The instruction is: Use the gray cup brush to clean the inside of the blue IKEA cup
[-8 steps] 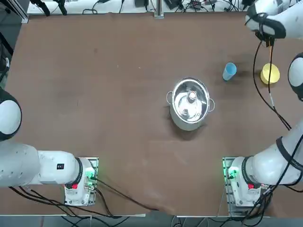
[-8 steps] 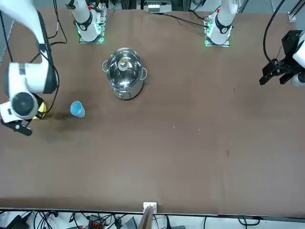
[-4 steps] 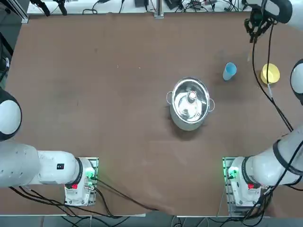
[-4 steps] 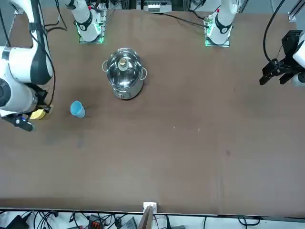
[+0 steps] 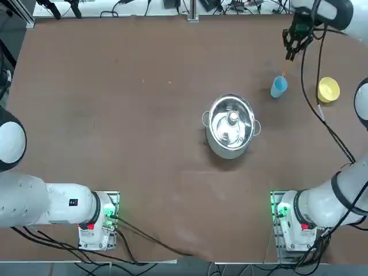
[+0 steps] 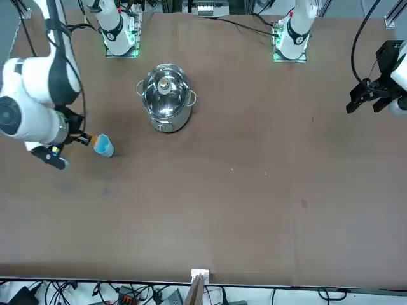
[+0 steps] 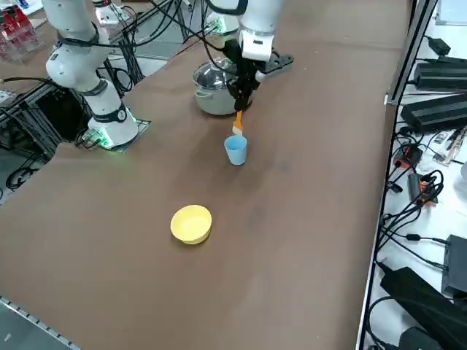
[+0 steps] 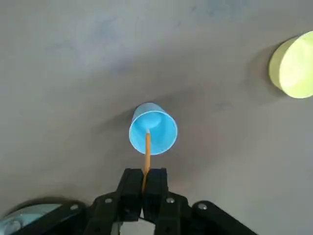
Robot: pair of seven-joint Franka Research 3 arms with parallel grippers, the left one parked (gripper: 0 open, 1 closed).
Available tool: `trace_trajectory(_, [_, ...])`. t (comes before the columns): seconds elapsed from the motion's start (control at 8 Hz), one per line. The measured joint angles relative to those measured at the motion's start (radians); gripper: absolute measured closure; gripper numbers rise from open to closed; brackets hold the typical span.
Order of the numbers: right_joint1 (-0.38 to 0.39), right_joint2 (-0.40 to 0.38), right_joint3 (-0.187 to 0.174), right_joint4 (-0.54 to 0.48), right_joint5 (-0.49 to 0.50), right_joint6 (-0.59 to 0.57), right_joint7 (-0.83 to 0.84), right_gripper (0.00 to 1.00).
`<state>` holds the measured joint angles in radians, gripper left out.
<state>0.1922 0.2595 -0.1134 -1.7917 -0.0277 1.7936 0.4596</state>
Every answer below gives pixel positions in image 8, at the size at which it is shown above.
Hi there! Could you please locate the yellow plastic bowl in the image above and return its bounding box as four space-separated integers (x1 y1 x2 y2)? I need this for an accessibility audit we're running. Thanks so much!
268 30 313 99

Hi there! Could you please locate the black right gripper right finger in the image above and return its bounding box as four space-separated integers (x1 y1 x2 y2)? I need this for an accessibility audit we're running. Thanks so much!
143 167 257 235

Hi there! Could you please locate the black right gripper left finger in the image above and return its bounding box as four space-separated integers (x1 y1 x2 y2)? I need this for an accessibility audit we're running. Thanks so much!
29 168 145 235

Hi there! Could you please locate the blue plastic cup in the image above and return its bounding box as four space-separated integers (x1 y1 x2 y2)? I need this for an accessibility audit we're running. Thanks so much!
129 102 179 156

